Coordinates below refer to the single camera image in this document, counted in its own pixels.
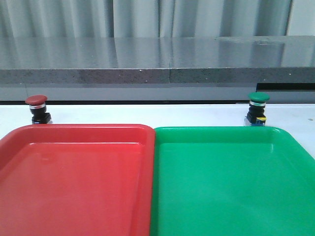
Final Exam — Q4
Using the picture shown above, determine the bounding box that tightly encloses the green mushroom push button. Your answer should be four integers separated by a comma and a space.
244, 92, 270, 126

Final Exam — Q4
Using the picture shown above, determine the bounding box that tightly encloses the red plastic tray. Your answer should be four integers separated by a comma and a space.
0, 124, 155, 236

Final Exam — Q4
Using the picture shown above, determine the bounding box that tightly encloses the green plastic tray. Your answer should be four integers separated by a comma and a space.
150, 126, 315, 236

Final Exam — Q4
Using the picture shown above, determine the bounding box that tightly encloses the grey stone countertop bench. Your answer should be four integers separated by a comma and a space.
0, 36, 315, 103

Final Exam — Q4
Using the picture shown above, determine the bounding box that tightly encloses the grey pleated curtain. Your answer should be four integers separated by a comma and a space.
0, 0, 292, 38

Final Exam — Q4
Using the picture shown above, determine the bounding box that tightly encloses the red mushroom push button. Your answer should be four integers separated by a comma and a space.
25, 94, 53, 124

